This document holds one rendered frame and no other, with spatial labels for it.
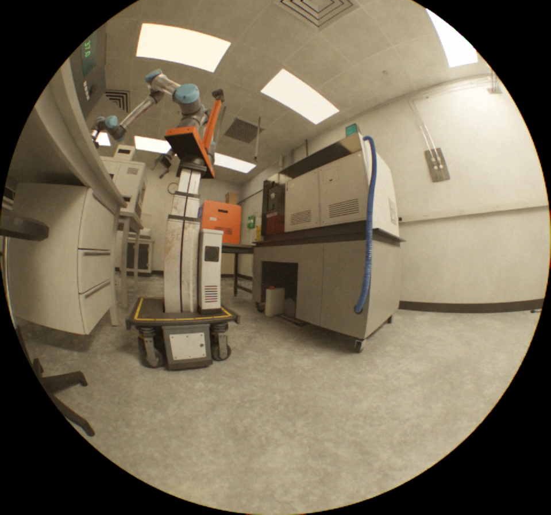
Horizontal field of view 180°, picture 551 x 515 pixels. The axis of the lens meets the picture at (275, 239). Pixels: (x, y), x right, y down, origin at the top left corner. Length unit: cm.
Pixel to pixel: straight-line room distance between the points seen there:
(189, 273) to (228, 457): 79
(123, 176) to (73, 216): 117
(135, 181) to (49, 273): 130
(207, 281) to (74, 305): 67
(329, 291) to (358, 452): 89
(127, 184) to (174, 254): 120
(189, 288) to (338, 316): 84
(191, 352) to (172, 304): 25
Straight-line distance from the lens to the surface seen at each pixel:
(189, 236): 91
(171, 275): 90
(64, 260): 91
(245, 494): 59
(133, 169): 199
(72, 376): 91
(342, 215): 116
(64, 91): 53
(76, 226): 88
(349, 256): 102
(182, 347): 87
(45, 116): 55
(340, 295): 107
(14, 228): 57
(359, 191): 114
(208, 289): 88
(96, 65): 77
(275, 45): 238
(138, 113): 134
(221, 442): 67
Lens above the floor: 58
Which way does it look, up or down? 6 degrees up
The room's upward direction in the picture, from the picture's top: 2 degrees clockwise
